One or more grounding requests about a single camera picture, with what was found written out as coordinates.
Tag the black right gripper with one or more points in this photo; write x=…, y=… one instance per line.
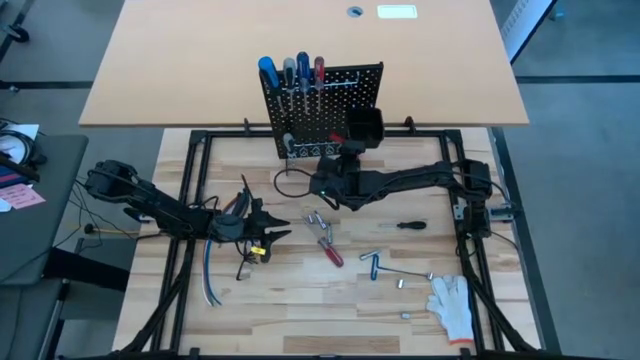
x=345, y=182

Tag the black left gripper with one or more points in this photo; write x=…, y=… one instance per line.
x=240, y=227

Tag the clear black-framed safety glasses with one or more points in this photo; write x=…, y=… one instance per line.
x=247, y=265

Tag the large red transparent screwdriver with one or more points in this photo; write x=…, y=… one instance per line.
x=332, y=254

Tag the white work glove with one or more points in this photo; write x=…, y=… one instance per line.
x=452, y=305

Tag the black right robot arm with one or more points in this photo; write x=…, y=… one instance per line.
x=425, y=177

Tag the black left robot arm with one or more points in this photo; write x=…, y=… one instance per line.
x=155, y=205

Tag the black plastic pegboard bin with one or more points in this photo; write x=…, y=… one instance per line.
x=366, y=125

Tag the yellow tape tag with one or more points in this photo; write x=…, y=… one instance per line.
x=258, y=250

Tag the black metal pegboard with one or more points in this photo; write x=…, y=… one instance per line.
x=345, y=95

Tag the small black screwdriver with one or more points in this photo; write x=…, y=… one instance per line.
x=412, y=225

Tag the white rectangular desk plate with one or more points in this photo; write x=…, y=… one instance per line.
x=396, y=11

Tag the large tan desk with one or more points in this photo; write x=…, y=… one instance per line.
x=200, y=60

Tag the black flat panel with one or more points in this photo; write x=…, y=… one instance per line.
x=85, y=270

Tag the white perforated panel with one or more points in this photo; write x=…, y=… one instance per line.
x=520, y=25

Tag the dark grey side desk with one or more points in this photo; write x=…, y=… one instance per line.
x=45, y=235

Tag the pink paper note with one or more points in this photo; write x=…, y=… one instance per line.
x=22, y=197

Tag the grey low surface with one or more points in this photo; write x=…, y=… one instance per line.
x=25, y=320

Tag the white paper sheet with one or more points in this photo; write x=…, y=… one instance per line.
x=25, y=131

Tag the blue flat item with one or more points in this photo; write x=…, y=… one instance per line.
x=10, y=179

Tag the black frame clamp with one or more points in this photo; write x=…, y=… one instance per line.
x=409, y=124
x=245, y=127

